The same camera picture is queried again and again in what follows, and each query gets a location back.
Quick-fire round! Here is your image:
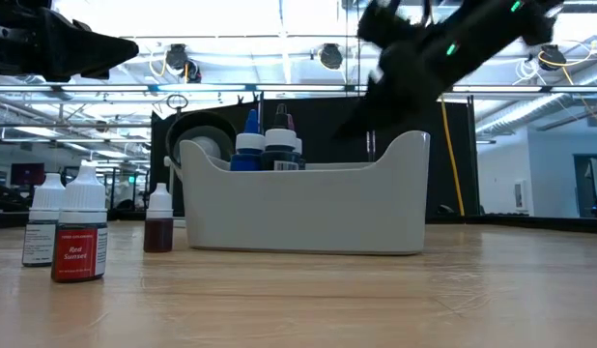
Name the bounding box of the small black food coloring bottle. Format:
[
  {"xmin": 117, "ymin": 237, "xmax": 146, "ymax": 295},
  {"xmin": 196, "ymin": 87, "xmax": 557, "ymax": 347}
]
[{"xmin": 21, "ymin": 172, "xmax": 67, "ymax": 268}]

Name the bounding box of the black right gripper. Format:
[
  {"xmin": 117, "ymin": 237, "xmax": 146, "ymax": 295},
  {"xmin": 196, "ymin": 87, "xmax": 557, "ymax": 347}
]
[{"xmin": 331, "ymin": 33, "xmax": 469, "ymax": 141}]

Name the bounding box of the white spotlight lamp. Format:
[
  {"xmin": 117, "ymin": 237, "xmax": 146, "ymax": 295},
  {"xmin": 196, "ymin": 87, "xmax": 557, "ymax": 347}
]
[{"xmin": 163, "ymin": 110, "xmax": 238, "ymax": 194}]

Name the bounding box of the small maroon food coloring bottle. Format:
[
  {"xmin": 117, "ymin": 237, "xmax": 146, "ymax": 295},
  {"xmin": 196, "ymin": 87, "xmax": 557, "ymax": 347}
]
[{"xmin": 143, "ymin": 182, "xmax": 175, "ymax": 253}]

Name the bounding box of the black aluminium table frame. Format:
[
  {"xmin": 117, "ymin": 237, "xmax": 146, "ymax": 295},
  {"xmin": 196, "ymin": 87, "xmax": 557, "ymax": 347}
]
[{"xmin": 0, "ymin": 208, "xmax": 597, "ymax": 235}]

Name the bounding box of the grey plastic storage bin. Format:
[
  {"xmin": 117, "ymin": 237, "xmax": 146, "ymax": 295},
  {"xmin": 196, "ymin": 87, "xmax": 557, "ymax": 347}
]
[{"xmin": 179, "ymin": 130, "xmax": 431, "ymax": 256}]

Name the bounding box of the dark computer monitor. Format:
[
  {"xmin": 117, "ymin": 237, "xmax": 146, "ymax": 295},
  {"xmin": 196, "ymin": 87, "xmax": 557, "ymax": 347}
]
[{"xmin": 10, "ymin": 162, "xmax": 46, "ymax": 188}]

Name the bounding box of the black round ceiling fixture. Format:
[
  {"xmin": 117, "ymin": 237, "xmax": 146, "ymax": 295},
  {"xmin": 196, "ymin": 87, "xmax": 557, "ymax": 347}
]
[
  {"xmin": 319, "ymin": 43, "xmax": 345, "ymax": 71},
  {"xmin": 538, "ymin": 43, "xmax": 567, "ymax": 73},
  {"xmin": 164, "ymin": 43, "xmax": 190, "ymax": 72}
]

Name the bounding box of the large blue candy color bottle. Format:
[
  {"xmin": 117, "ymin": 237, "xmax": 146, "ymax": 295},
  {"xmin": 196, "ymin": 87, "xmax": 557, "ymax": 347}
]
[{"xmin": 229, "ymin": 108, "xmax": 267, "ymax": 172}]

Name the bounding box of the small red sunset coloring bottle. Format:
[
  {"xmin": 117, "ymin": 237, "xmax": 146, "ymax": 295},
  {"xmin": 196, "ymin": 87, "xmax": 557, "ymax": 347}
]
[{"xmin": 50, "ymin": 163, "xmax": 109, "ymax": 284}]

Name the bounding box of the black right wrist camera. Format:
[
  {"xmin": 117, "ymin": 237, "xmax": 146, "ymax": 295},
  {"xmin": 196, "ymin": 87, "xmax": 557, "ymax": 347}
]
[{"xmin": 356, "ymin": 0, "xmax": 428, "ymax": 47}]

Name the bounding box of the black fabric divider screen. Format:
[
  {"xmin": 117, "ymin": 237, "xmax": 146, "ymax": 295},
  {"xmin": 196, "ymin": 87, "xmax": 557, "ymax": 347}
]
[{"xmin": 150, "ymin": 90, "xmax": 479, "ymax": 224}]

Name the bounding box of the large black candy color bottle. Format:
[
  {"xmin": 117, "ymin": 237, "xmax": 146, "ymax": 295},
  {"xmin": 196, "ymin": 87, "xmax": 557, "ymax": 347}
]
[{"xmin": 260, "ymin": 102, "xmax": 299, "ymax": 171}]

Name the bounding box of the grey horizontal overhead beam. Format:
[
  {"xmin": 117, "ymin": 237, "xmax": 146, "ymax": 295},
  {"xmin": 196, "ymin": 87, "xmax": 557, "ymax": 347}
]
[{"xmin": 0, "ymin": 82, "xmax": 597, "ymax": 96}]

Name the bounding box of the yellow hanging cable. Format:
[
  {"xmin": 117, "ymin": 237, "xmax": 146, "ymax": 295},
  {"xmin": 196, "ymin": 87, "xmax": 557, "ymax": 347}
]
[{"xmin": 438, "ymin": 99, "xmax": 467, "ymax": 218}]

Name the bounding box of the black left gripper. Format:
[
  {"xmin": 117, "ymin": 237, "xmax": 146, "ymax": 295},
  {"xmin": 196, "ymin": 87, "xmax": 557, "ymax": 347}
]
[{"xmin": 0, "ymin": 0, "xmax": 140, "ymax": 83}]

